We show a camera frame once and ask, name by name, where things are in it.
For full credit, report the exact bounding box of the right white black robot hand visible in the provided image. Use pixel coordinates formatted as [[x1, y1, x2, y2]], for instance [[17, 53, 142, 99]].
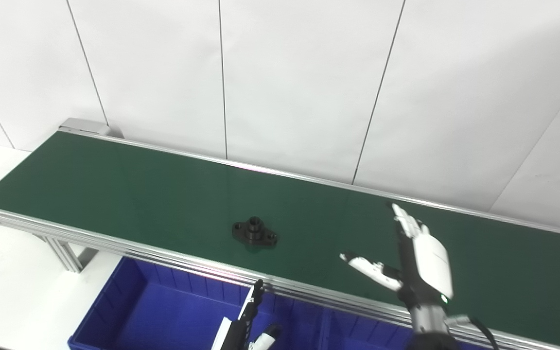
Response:
[[340, 203, 455, 312]]

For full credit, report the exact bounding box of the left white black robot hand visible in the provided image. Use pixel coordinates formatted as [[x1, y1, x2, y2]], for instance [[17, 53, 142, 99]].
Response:
[[212, 280, 281, 350]]

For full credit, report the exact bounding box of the black flanged metal part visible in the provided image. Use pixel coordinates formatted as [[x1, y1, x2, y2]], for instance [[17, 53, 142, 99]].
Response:
[[232, 217, 278, 249]]

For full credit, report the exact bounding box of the blue plastic bin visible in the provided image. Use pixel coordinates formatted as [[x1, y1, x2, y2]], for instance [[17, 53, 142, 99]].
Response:
[[68, 257, 257, 350], [261, 292, 485, 350]]

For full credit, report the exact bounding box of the green conveyor belt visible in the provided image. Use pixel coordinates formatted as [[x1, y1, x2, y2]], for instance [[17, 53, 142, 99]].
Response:
[[0, 130, 560, 350]]

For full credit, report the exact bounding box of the aluminium conveyor support leg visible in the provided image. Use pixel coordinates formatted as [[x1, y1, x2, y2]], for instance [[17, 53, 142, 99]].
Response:
[[32, 233, 99, 273]]

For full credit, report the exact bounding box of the grey conveyor end housing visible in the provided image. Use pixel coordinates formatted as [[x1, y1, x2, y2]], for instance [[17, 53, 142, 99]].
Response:
[[59, 118, 124, 140]]

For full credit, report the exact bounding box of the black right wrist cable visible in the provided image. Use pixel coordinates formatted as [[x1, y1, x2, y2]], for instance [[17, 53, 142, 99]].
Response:
[[448, 315, 500, 350]]

